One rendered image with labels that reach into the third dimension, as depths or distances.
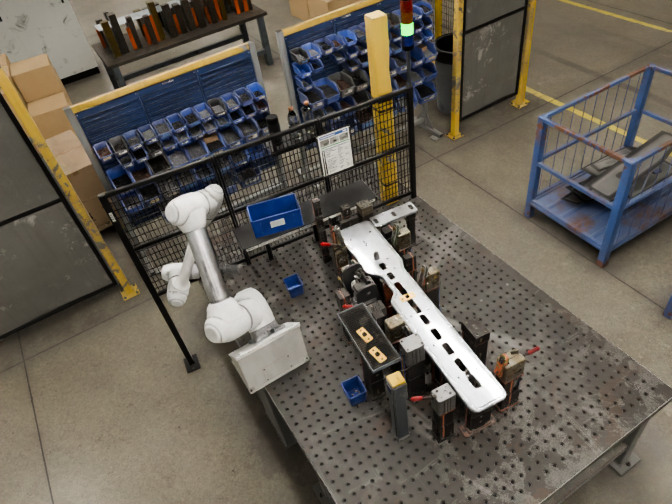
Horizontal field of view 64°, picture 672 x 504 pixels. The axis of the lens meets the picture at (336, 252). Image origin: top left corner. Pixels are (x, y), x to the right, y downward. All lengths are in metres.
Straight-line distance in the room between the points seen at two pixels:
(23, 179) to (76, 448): 1.80
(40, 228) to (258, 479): 2.31
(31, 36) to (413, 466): 7.61
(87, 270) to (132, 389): 1.05
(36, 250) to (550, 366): 3.49
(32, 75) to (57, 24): 2.22
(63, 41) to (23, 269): 4.94
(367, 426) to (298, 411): 0.36
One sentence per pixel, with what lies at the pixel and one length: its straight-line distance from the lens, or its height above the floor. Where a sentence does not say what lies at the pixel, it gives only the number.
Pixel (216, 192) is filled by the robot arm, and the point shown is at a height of 1.57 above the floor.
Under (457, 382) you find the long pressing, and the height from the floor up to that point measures 1.00.
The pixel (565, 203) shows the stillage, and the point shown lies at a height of 0.16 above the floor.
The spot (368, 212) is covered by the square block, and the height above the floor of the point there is 1.02.
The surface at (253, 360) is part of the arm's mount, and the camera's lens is 2.79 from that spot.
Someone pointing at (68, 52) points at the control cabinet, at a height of 0.41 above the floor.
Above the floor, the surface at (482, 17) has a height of 1.12.
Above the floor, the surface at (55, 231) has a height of 0.83.
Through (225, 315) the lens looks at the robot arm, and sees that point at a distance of 2.72.
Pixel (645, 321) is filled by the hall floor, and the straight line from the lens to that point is 4.26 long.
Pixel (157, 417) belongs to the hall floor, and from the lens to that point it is 3.98.
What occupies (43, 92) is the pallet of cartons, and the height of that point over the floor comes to 0.80.
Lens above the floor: 3.13
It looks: 43 degrees down
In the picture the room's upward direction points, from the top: 10 degrees counter-clockwise
